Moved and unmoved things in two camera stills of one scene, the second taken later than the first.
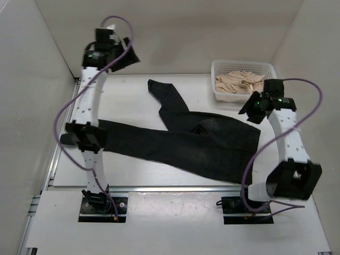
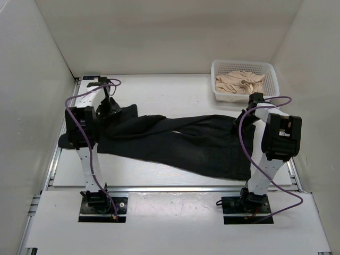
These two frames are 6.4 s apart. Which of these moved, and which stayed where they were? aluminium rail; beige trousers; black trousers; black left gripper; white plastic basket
Moved: black left gripper; black trousers
Stayed: white plastic basket; aluminium rail; beige trousers
